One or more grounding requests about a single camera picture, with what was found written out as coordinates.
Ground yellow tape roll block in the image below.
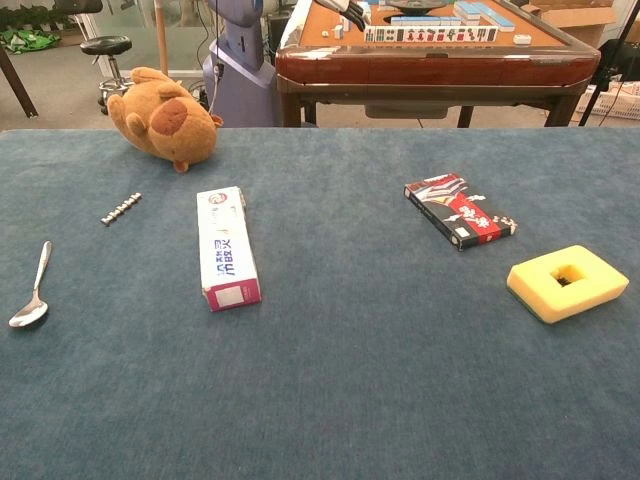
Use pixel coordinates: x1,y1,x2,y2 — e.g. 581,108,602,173
506,244,630,325

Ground black background robot hand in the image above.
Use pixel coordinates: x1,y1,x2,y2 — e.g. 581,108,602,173
312,0,374,31

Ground white toothpaste box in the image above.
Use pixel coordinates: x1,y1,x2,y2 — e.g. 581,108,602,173
196,185,263,313

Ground blue felt table cover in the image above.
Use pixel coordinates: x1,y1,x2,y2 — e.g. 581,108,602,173
0,127,640,480

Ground black red card box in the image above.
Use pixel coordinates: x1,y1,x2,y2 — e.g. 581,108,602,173
403,172,519,252

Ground blue background robot body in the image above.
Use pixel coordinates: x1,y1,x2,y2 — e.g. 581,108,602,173
202,0,277,128

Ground brown capybara plush toy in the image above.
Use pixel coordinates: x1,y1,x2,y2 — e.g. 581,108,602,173
106,66,224,174

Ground brown mahjong table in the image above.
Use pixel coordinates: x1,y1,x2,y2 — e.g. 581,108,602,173
275,0,602,129

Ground wooden pole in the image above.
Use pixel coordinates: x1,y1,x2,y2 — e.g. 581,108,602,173
154,0,169,76

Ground black round stool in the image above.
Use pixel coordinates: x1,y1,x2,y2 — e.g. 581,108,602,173
79,34,135,117

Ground metal spoon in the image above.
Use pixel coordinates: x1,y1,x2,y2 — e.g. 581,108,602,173
8,240,53,329

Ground black tripod stand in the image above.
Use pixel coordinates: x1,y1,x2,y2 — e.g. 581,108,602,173
578,0,640,127

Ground white plastic crate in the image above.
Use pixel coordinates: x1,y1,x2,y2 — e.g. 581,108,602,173
574,82,640,121

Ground black table leg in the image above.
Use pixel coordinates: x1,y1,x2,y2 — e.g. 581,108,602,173
0,47,40,119

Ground green bag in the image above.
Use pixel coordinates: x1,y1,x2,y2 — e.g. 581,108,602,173
0,28,61,51

